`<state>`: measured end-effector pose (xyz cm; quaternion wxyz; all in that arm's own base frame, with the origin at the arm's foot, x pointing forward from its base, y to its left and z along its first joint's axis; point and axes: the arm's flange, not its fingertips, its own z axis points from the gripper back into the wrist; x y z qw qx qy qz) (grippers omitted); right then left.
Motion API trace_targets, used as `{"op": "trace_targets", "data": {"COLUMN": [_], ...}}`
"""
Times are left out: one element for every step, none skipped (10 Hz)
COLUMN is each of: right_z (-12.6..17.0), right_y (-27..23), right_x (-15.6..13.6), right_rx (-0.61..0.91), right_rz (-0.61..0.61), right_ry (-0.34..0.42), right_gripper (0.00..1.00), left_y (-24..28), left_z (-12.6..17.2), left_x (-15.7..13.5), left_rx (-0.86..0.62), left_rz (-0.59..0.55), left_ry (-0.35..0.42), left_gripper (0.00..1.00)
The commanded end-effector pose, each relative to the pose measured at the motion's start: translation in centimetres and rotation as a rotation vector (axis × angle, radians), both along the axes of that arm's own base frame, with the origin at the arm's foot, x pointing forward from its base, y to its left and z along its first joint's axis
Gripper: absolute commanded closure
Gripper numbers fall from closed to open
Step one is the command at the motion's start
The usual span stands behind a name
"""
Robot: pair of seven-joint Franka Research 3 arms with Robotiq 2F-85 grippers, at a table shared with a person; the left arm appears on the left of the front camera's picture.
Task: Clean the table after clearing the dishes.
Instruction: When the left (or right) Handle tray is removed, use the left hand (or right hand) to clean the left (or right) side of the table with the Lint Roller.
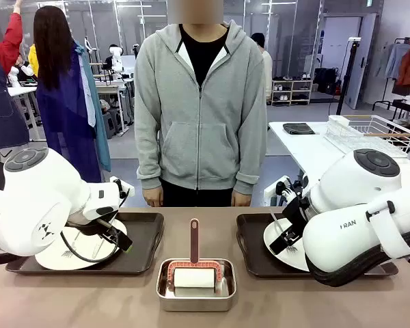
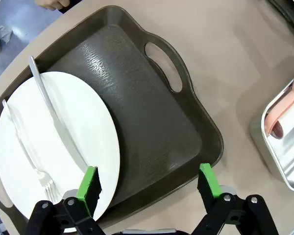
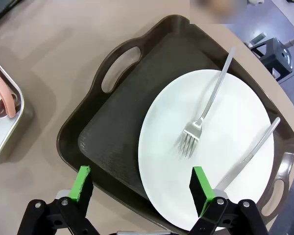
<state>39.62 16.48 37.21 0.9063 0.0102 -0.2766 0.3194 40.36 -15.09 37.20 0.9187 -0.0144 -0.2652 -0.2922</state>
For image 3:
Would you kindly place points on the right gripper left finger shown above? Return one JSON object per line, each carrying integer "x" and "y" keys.
{"x": 79, "y": 183}

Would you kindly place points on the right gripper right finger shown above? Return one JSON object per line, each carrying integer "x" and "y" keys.
{"x": 203, "y": 188}

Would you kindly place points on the white round plate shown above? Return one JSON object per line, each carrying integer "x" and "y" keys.
{"x": 235, "y": 137}

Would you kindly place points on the silver fork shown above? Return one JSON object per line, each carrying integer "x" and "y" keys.
{"x": 193, "y": 127}

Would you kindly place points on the brown plastic serving tray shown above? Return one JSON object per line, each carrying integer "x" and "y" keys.
{"x": 112, "y": 122}

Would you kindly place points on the silver table knife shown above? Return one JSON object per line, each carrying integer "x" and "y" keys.
{"x": 261, "y": 142}

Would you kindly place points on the steel rectangular container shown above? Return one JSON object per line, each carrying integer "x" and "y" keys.
{"x": 5, "y": 132}

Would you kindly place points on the dark grey metal stool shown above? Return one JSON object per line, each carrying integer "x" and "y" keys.
{"x": 279, "y": 56}

